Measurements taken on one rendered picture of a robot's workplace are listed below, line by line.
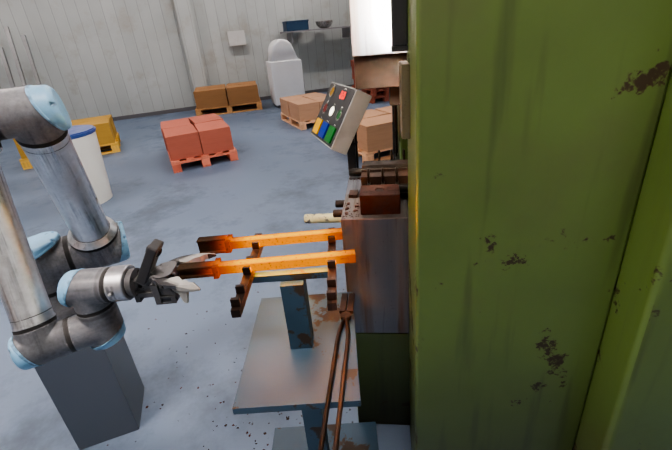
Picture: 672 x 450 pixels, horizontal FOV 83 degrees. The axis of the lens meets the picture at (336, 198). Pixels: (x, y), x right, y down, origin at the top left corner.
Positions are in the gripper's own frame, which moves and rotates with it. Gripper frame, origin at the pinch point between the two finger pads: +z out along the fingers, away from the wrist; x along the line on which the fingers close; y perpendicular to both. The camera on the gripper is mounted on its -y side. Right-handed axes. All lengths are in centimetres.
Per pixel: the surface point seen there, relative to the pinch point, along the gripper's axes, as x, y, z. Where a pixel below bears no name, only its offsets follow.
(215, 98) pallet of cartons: -731, 58, -198
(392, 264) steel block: -19, 17, 49
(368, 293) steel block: -20, 28, 41
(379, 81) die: -33, -37, 49
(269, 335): -3.0, 26.3, 10.9
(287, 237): -10.7, -0.8, 19.1
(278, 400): 18.4, 26.3, 15.7
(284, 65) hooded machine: -750, 8, -50
